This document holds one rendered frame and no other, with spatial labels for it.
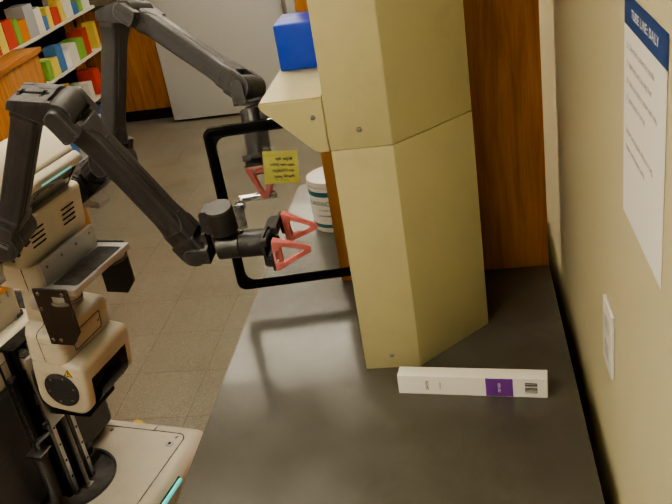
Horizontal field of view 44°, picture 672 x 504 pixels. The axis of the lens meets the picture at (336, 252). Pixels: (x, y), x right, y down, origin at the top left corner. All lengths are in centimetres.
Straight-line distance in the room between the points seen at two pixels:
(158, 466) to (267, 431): 111
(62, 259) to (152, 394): 143
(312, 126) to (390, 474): 61
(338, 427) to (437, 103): 62
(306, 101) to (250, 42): 514
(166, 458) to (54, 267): 82
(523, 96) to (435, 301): 49
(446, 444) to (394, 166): 49
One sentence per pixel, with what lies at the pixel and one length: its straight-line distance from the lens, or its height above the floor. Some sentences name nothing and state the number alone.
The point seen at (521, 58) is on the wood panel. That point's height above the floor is 143.
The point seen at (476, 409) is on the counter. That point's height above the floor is 94.
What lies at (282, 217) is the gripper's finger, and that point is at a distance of 174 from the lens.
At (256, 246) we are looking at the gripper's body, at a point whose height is 118.
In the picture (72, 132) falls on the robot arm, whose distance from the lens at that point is 163.
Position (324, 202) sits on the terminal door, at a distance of 184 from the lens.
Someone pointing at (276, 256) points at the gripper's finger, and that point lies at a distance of 166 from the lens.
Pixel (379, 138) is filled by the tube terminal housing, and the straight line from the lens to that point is 145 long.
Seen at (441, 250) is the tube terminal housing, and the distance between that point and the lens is 160.
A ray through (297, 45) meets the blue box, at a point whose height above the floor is 156.
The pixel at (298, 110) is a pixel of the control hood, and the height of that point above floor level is 149.
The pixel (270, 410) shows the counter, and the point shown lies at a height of 94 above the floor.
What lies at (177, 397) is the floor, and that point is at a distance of 342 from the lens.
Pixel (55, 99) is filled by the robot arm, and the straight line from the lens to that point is 166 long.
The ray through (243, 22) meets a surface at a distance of 655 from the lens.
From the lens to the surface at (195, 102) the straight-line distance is 682.
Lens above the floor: 191
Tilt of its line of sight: 27 degrees down
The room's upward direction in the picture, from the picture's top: 10 degrees counter-clockwise
